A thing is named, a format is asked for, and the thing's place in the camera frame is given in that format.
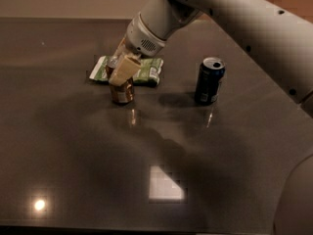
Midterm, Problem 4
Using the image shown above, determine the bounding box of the green jalapeno chip bag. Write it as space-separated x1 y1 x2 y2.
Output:
89 56 164 87

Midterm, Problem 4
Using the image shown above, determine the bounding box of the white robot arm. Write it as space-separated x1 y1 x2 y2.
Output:
110 0 313 235

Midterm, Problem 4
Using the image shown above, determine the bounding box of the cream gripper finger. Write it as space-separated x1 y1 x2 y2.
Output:
109 54 141 86
112 37 127 59

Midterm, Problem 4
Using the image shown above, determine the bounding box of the orange soda can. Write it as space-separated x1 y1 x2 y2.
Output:
106 56 134 105

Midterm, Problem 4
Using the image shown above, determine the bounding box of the dark blue soda can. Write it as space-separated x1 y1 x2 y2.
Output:
195 57 226 106

